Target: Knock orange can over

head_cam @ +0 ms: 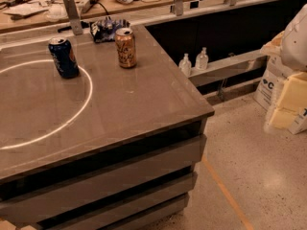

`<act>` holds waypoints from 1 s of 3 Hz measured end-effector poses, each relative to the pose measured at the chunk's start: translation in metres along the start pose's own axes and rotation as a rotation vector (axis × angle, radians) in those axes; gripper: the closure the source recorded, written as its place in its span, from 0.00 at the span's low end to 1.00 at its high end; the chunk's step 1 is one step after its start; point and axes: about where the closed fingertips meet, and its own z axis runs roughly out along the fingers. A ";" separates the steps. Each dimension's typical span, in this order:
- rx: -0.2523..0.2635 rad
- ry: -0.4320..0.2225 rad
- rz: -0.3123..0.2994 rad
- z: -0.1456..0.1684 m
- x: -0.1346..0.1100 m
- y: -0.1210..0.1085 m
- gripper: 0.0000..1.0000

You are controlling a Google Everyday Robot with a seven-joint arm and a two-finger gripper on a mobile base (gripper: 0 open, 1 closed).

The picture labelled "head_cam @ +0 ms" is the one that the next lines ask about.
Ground orange soda can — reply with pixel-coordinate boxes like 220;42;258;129
115;28;136;68

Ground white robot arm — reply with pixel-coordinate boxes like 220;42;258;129
280;4;307;71

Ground blue soda can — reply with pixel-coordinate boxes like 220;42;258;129
48;36;79;79

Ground left clear sanitizer bottle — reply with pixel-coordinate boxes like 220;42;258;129
178;53;192;77

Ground clear sanitizer bottle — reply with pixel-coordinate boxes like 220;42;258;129
195;47;208;70
178;53;192;77

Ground right clear sanitizer bottle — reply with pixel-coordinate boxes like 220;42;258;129
195;47;208;70

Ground blue chip bag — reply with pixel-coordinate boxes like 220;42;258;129
89;16;130;43

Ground grey drawer cabinet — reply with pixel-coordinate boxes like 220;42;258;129
0;119;208;230

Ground cardboard box with label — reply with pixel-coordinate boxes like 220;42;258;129
254;56;291;109

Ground grey power strip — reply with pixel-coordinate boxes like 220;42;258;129
78;0;99;13

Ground yellow foam blocks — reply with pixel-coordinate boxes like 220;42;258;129
269;72;307;128

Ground white papers on desk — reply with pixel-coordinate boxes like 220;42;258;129
3;3;49;15

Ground metal bracket post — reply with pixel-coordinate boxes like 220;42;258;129
62;0;83;35

